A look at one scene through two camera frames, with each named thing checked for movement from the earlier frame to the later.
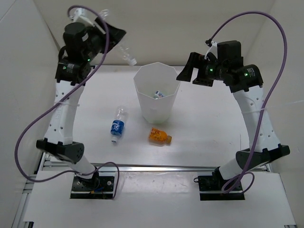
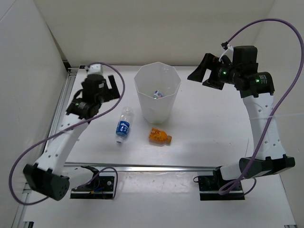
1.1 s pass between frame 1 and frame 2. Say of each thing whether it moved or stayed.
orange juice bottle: stayed
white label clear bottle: stayed
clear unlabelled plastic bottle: moved
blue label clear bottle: moved
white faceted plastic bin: stayed
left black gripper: moved
